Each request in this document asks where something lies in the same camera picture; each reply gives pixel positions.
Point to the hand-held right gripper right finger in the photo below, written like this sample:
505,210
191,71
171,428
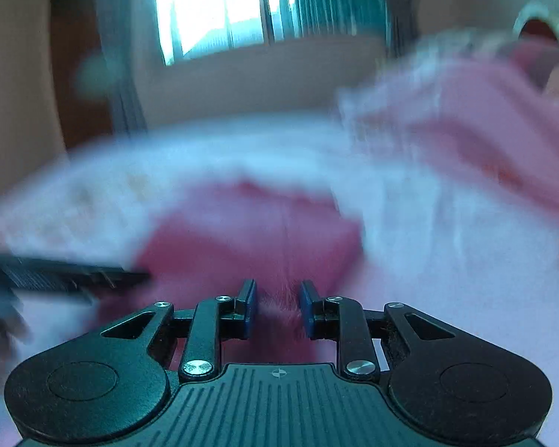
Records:
307,309

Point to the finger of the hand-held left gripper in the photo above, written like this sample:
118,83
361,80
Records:
123,278

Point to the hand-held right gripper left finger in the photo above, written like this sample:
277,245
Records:
249,307

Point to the dark pink garment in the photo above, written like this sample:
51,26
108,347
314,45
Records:
261,237

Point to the white floral bed sheet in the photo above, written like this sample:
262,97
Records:
447,265

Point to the brown wooden door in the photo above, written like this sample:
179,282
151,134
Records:
79,70

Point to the light pink quilt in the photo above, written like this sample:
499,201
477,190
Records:
470,102

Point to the window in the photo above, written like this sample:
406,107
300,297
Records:
205,4

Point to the teal curtain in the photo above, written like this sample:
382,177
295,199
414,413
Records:
340,0

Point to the white curved object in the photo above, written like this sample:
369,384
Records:
535,11

